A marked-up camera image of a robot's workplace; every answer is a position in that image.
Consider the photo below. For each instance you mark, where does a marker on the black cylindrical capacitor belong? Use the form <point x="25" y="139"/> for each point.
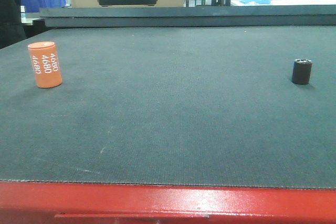
<point x="301" y="71"/>

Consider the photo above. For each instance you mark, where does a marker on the dark grey table mat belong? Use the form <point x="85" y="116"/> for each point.
<point x="173" y="106"/>

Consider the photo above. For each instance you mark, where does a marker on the orange cylinder marked 4680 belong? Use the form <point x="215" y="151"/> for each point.
<point x="45" y="64"/>

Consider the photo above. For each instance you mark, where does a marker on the blue tray on far table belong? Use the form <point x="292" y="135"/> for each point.
<point x="255" y="2"/>

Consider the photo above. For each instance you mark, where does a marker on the stacked dark grey boards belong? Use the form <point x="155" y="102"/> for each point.
<point x="203" y="16"/>

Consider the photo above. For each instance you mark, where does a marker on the person in black clothing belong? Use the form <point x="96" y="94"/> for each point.
<point x="12" y="30"/>

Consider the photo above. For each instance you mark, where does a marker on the red metal table edge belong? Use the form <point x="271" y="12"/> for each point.
<point x="93" y="203"/>

